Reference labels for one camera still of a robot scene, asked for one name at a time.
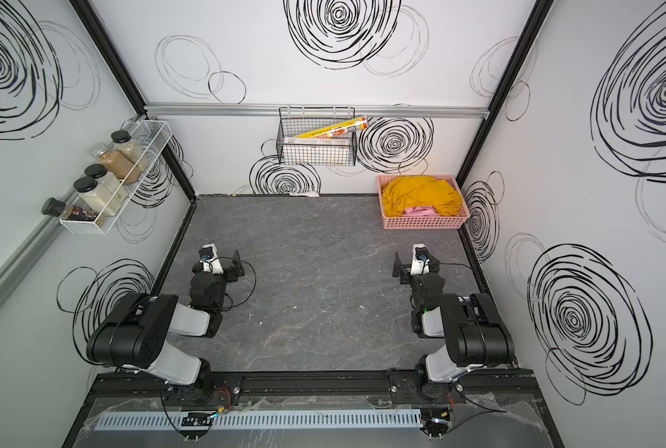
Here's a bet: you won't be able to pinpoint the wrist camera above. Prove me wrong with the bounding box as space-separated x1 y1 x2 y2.
198 244 224 274
410 244 429 276

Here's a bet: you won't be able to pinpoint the spice jar brown contents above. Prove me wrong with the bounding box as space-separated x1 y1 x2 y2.
93 130 149 185

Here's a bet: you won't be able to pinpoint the pink plastic basket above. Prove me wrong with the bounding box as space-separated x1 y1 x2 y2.
377 175 470 230

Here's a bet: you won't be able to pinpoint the yellow t-shirt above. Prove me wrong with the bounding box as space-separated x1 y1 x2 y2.
381 175 463 218

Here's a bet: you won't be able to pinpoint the clear wall shelf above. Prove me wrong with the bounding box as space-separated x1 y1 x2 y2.
58 119 178 244

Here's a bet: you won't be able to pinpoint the yellow foil box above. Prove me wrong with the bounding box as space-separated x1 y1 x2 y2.
297 116 368 139

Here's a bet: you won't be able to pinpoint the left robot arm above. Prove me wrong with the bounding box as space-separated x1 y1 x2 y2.
86 244 246 404

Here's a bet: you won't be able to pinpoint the black wire basket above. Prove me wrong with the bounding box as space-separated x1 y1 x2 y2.
276 106 357 166

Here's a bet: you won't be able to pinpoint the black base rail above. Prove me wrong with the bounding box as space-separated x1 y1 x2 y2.
87 369 543 408

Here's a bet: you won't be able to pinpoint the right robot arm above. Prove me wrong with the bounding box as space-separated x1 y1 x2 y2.
393 244 516 401

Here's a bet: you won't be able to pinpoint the spice jar white contents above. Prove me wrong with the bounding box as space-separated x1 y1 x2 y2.
84 164 128 203

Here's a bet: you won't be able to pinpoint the spice jar cream contents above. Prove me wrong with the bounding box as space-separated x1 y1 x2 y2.
74 177 121 217

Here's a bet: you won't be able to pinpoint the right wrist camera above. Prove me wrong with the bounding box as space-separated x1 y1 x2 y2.
410 244 429 276

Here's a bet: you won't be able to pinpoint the grey slotted cable duct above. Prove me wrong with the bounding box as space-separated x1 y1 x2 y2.
94 410 423 432

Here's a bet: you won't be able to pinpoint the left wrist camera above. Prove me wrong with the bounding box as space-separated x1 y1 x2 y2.
198 244 224 274

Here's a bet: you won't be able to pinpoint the small dark spice bottle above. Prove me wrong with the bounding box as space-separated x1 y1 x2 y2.
41 198 98 222

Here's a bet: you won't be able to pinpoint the pink t-shirt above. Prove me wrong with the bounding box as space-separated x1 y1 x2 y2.
403 206 439 218

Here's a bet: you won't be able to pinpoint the white box in basket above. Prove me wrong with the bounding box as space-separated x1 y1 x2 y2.
282 137 351 147

